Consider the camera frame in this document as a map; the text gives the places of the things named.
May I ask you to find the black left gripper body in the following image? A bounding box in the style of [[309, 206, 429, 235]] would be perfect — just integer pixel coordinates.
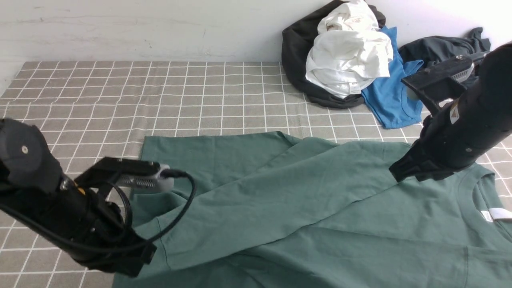
[[38, 188, 157, 277]]

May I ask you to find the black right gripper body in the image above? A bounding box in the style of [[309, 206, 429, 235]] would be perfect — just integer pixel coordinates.
[[389, 114, 486, 182]]

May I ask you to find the green long-sleeved shirt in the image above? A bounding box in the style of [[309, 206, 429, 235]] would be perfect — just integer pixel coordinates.
[[113, 132, 512, 288]]

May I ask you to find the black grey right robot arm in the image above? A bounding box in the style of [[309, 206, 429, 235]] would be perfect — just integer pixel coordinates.
[[389, 43, 512, 182]]

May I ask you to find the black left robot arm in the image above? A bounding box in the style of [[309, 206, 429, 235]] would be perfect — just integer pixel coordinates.
[[0, 118, 160, 277]]

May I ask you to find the blue t-shirt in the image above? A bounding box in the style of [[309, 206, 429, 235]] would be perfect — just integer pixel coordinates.
[[362, 27, 424, 129]]

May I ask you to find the dark grey crumpled shirt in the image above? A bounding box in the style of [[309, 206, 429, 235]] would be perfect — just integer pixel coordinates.
[[398, 27, 491, 70]]

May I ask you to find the white crumpled shirt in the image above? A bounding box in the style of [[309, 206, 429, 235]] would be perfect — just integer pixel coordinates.
[[305, 0, 394, 98]]

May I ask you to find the grey checked tablecloth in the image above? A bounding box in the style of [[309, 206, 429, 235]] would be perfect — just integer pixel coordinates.
[[0, 61, 512, 288]]

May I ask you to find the black garment under pile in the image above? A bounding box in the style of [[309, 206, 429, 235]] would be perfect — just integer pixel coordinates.
[[281, 0, 386, 109]]

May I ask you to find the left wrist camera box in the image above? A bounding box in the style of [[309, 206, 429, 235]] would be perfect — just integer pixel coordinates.
[[74, 157, 174, 192]]

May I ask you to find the black left camera cable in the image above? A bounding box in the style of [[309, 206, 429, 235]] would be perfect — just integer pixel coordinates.
[[0, 169, 197, 254]]

